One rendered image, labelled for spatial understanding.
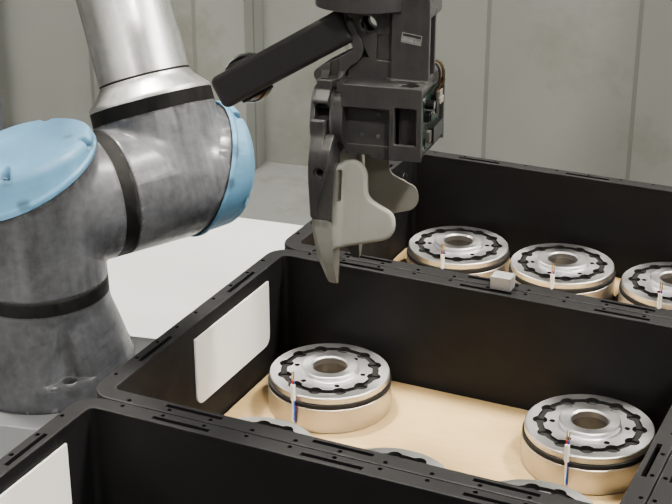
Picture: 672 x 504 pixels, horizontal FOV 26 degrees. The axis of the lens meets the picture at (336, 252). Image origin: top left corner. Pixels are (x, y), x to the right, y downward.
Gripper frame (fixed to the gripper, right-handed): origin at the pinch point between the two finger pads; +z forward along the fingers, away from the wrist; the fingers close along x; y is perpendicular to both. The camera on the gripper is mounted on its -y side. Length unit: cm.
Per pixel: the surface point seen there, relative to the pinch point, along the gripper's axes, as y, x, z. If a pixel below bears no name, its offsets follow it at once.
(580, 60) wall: -19, 285, 48
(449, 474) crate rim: 12.6, -15.7, 8.5
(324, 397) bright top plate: -2.1, 3.9, 14.1
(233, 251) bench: -34, 66, 27
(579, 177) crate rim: 12.4, 42.6, 5.5
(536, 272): 10.0, 33.8, 12.8
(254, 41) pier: -110, 280, 48
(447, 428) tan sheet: 7.4, 7.5, 17.2
